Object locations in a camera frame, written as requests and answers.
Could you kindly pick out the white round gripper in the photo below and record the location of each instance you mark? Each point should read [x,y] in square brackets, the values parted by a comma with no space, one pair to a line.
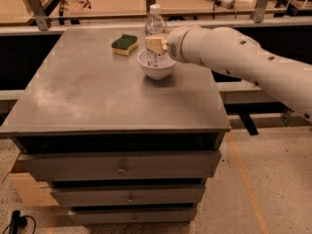
[176,44]

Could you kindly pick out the clear plastic water bottle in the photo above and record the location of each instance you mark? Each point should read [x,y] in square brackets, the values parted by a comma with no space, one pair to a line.
[155,25]

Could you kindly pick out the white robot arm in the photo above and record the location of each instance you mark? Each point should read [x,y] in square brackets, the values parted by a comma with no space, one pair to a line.
[229,52]

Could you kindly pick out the white bowl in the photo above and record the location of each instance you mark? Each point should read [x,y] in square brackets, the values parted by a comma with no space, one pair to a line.
[155,73]

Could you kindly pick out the small clear pump bottle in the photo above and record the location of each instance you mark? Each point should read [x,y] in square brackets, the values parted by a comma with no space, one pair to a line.
[246,84]

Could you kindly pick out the green yellow sponge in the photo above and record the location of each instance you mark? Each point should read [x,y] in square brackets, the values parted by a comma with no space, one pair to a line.
[124,45]

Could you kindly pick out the wooden workbench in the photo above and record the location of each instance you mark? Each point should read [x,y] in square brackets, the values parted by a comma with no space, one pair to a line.
[117,9]

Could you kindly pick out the grey drawer cabinet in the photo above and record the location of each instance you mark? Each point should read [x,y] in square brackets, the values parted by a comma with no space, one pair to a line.
[85,99]

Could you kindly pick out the top grey drawer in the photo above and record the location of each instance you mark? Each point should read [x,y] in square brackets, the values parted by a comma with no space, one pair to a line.
[120,165]

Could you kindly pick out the grey drawer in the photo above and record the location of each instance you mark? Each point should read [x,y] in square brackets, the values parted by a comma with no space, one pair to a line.
[134,215]
[120,165]
[128,195]

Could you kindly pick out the middle grey drawer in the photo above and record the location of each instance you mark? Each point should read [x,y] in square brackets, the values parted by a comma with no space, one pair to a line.
[128,195]

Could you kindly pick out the bottom grey drawer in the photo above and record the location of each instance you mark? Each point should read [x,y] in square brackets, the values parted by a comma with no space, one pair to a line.
[134,215]

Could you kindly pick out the metal guard rail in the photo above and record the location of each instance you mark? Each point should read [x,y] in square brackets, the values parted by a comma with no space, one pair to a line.
[16,12]

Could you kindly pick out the black power cable plug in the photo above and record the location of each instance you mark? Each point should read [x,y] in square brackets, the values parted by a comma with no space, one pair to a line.
[19,221]

